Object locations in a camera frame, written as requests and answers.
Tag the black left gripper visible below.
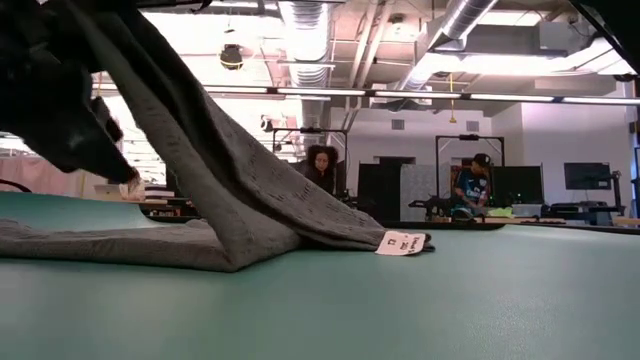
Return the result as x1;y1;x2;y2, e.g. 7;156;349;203
0;0;141;184

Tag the grey terry towel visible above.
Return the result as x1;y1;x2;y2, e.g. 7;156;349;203
0;0;436;274

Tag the silver laptop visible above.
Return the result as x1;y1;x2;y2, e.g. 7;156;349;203
93;183;124;202

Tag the person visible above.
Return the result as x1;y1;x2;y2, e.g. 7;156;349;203
118;169;147;202
298;143;341;197
452;152;494;221

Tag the white curtain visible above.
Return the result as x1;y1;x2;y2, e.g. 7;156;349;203
0;155;96;199

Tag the black ceiling dome fixture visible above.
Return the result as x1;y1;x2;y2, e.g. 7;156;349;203
219;43;245;71

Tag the long ceiling light bar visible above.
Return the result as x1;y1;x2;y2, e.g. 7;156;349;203
92;82;640;106

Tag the black panel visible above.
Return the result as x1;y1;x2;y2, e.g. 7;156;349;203
356;162;401;222

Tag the grey partition panel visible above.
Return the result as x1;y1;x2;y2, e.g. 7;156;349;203
399;163;454;222

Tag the green table mat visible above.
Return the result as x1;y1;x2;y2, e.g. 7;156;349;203
0;192;640;360

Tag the black monitor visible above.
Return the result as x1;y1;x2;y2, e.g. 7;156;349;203
492;165;545;205
563;162;612;191

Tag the light wooden table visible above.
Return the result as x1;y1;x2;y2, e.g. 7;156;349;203
472;215;566;226

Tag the black workstation desk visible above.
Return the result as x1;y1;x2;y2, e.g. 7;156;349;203
542;169;626;227

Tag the wide corrugated silver duct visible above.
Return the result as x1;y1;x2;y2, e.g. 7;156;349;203
277;0;334;131

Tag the yellow hanging power cord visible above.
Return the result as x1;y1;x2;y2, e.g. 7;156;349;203
448;72;459;125

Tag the slim silver spiral duct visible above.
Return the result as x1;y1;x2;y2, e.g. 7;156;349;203
399;0;501;94

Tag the grey rectangular air duct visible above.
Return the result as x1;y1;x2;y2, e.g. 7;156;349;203
462;22;571;56

